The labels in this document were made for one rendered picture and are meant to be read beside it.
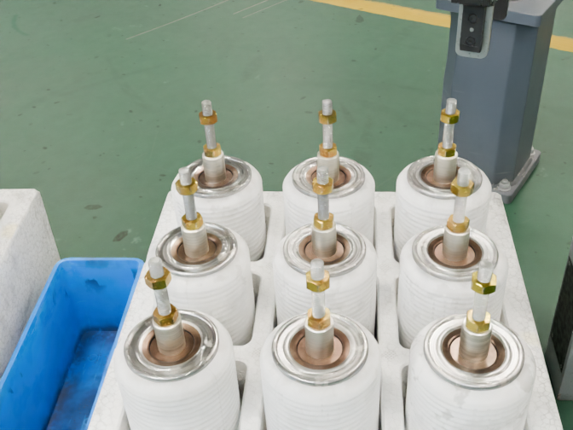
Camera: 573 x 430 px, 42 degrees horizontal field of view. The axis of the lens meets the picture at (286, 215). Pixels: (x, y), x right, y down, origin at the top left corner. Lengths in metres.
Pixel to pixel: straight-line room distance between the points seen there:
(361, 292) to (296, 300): 0.06
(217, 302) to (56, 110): 0.91
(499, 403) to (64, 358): 0.55
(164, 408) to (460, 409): 0.22
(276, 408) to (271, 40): 1.20
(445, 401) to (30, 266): 0.54
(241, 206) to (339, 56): 0.89
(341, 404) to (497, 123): 0.65
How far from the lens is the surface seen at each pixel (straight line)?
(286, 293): 0.67
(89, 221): 1.19
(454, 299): 0.66
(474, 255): 0.68
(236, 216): 0.76
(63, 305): 0.94
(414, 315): 0.69
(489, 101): 1.12
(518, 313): 0.74
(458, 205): 0.64
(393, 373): 0.67
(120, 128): 1.41
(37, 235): 0.95
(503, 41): 1.07
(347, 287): 0.65
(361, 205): 0.75
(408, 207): 0.76
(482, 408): 0.57
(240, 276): 0.68
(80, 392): 0.93
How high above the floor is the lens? 0.69
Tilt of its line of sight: 37 degrees down
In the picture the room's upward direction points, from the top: 4 degrees counter-clockwise
